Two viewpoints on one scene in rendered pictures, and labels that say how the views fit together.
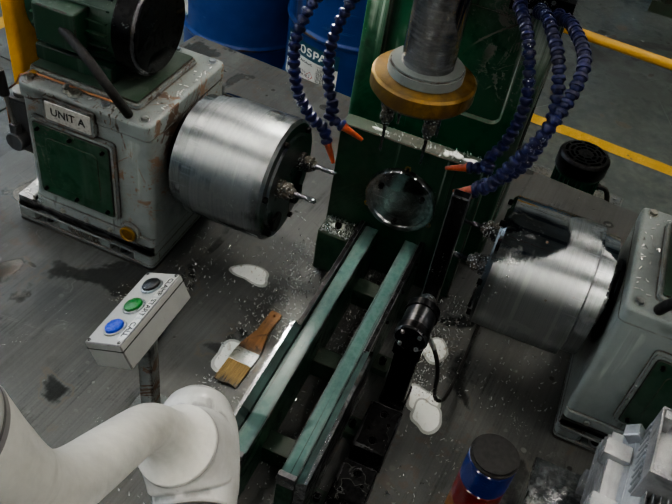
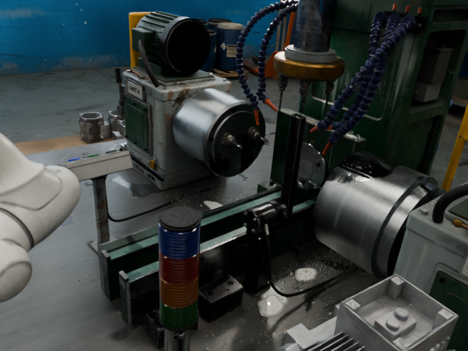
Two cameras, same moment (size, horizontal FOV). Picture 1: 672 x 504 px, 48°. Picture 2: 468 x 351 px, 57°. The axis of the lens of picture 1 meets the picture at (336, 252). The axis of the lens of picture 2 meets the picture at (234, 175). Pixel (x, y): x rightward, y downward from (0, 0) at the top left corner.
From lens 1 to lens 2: 0.73 m
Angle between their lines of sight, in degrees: 32
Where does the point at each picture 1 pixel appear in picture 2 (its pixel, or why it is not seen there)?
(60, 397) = (66, 225)
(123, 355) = not seen: hidden behind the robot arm
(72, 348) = (92, 209)
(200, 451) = (18, 177)
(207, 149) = (190, 108)
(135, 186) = (157, 132)
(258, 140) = (216, 104)
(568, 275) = (378, 195)
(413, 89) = (292, 58)
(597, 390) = not seen: hidden behind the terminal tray
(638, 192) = not seen: outside the picture
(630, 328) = (415, 237)
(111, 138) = (150, 102)
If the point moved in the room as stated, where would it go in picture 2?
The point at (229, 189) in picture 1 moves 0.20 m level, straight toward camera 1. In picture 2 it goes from (193, 131) to (157, 153)
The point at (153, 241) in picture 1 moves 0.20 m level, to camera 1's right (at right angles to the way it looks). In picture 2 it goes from (163, 170) to (208, 189)
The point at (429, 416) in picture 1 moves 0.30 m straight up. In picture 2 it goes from (272, 306) to (287, 198)
